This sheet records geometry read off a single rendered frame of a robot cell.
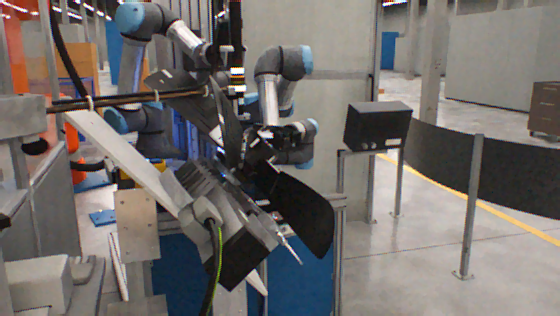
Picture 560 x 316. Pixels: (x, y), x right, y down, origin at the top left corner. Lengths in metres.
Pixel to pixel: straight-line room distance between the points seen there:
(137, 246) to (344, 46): 2.56
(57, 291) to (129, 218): 0.23
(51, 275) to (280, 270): 1.06
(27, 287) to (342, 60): 2.74
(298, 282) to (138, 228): 1.03
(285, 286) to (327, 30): 2.02
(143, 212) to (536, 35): 10.18
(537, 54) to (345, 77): 7.76
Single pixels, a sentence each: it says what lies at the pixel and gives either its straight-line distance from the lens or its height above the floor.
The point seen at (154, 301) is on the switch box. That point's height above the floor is 0.84.
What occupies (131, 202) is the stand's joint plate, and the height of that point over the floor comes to 1.12.
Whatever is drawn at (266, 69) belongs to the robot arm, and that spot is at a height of 1.41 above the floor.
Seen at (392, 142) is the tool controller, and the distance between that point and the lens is 1.93.
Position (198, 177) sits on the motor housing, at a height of 1.16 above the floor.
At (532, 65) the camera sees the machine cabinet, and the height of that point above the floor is 1.05.
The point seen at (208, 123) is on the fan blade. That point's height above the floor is 1.28.
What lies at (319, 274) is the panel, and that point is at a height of 0.47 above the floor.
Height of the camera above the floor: 1.49
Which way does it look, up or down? 15 degrees down
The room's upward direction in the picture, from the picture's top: straight up
